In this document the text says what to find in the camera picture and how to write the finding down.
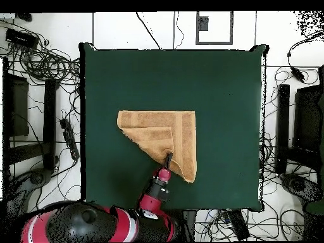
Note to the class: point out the black inline power adapter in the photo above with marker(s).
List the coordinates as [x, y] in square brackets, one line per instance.
[297, 74]

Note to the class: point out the orange terry towel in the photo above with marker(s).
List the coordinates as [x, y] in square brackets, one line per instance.
[152, 126]

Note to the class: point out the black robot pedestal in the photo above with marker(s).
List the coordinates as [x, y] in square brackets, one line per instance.
[188, 225]

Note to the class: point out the grey square floor frame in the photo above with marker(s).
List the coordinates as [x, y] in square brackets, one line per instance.
[214, 43]

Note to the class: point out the dark grey pedestal leg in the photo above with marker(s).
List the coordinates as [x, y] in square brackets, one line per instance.
[296, 184]
[38, 178]

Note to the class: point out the black rectangular box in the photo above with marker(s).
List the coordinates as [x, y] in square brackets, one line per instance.
[21, 38]

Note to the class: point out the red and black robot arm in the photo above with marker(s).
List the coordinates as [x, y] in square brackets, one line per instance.
[81, 222]

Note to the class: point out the black frame stand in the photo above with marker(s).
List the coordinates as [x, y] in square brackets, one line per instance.
[283, 126]
[49, 114]

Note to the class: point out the dark green table cloth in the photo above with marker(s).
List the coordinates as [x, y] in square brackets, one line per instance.
[114, 76]

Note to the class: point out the black power strip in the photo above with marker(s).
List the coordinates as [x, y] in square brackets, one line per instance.
[238, 225]
[69, 139]

